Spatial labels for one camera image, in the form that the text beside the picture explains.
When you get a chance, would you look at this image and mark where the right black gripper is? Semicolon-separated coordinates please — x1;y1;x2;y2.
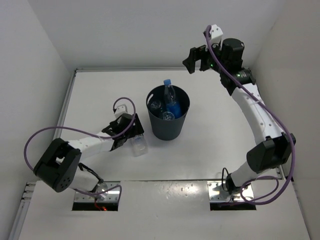
183;39;227;75

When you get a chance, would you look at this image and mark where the clear bottle white grey label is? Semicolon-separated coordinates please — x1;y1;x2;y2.
131;134;148;157

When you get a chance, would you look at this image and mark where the blue label bottle white cap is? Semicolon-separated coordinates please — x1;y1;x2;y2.
148;99;165;115

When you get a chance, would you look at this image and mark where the clear crushed bottle blue cap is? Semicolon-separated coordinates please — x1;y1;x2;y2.
161;111;175;121

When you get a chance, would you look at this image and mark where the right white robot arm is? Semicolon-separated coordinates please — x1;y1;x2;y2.
182;38;296;194

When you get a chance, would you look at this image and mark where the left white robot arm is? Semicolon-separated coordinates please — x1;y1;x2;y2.
33;113;144;196

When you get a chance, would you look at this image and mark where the dark grey plastic bin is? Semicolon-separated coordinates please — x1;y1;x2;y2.
145;85;190;141

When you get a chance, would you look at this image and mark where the white front cover board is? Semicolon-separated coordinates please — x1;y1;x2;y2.
19;181;309;240

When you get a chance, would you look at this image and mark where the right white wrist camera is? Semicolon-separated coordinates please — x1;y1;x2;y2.
203;24;223;47

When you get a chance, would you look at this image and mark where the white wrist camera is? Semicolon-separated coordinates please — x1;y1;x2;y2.
203;24;223;47
114;104;128;119

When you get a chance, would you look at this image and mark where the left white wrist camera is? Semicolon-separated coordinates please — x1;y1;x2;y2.
114;104;128;119

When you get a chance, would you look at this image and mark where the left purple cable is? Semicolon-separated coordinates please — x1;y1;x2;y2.
23;96;137;201

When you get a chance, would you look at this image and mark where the purple cable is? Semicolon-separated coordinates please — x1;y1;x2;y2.
23;96;137;201
202;24;297;207

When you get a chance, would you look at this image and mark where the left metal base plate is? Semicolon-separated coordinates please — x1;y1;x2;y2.
74;181;122;204

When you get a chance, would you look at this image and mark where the metal base plate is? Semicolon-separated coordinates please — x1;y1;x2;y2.
207;180;254;204
74;181;122;204

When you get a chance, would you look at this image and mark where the left aluminium frame rail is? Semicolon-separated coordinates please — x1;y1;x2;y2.
47;68;78;149

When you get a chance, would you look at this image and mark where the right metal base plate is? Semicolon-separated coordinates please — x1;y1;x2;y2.
207;180;254;204

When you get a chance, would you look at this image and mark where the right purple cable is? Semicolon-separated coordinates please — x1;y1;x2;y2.
202;24;297;207

